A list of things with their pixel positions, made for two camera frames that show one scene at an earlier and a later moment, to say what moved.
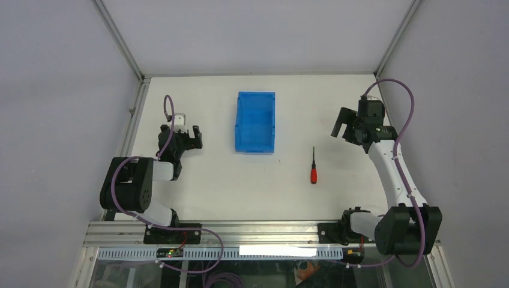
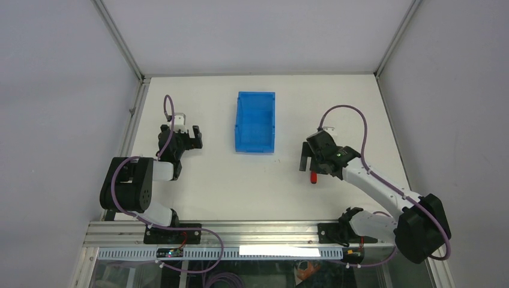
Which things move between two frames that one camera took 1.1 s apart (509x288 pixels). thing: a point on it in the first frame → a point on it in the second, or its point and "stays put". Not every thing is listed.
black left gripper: (191, 143) stays put
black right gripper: (346, 116) → (306, 152)
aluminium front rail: (227, 234) stays put
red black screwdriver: (314, 171) stays put
